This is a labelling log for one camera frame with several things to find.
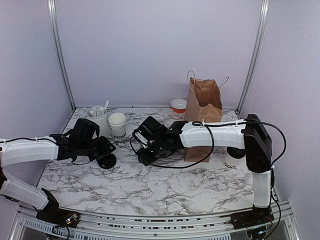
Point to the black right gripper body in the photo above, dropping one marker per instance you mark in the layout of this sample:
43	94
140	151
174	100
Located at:
158	151

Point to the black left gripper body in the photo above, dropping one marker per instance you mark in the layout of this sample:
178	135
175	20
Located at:
94	151

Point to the black plastic cup lid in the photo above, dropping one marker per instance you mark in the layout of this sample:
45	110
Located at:
107	162

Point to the white paper cups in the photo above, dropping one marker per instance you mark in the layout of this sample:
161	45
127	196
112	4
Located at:
117	122

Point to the brown paper takeout bag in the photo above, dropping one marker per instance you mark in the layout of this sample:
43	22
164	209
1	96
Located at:
203	103

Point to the single white paper cup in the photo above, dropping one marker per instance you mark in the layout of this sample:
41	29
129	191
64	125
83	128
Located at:
230	162

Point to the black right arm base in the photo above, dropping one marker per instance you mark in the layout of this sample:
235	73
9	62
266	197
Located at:
255	216

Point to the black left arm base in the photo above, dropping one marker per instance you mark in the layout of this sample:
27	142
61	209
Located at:
52	213

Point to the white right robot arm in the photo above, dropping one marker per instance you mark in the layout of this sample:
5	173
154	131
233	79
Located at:
244	138

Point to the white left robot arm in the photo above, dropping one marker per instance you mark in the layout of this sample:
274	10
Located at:
23	150

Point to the white ribbed stirrer canister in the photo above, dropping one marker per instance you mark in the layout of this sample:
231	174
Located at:
102	122

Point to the orange white bowl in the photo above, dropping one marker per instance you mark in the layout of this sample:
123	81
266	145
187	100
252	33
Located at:
178	105

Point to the front aluminium frame rail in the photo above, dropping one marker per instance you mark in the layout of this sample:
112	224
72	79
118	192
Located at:
216	226

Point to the left rear aluminium post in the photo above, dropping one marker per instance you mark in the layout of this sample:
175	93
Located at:
59	52

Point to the aluminium post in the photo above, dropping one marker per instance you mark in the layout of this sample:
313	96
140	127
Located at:
59	52
260	33

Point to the right rear aluminium post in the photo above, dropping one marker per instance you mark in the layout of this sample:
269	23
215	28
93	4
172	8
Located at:
260	33

